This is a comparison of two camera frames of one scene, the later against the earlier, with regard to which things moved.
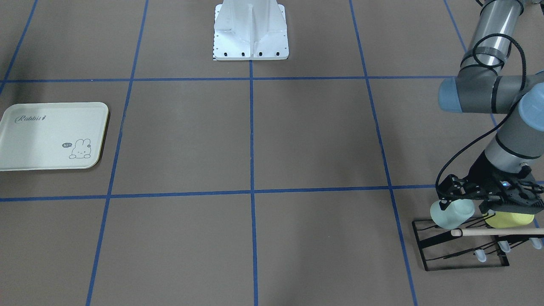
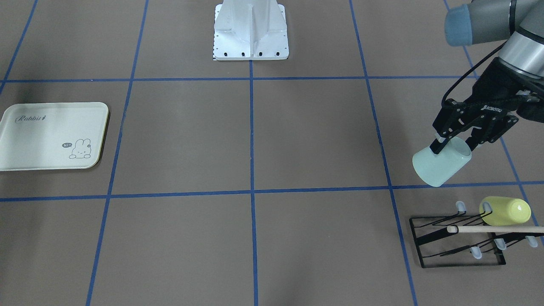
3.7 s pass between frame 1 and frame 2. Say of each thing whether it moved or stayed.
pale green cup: moved
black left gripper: moved
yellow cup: stayed
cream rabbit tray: stayed
